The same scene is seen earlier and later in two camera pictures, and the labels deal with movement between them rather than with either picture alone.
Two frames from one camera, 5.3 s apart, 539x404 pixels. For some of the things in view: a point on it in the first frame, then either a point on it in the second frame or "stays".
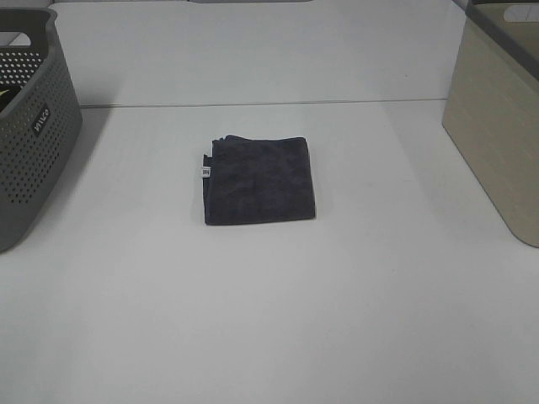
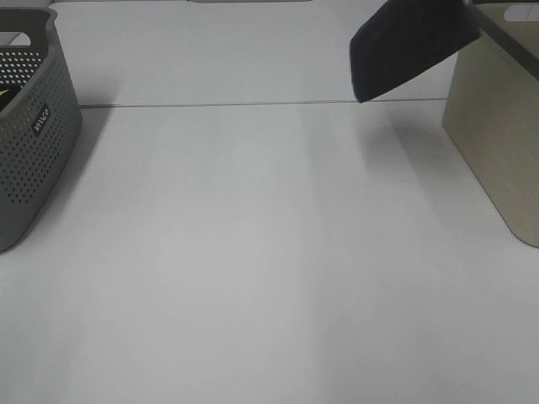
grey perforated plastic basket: x=39 y=131 stays
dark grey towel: x=258 y=181 → x=404 y=37
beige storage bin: x=491 y=112 stays
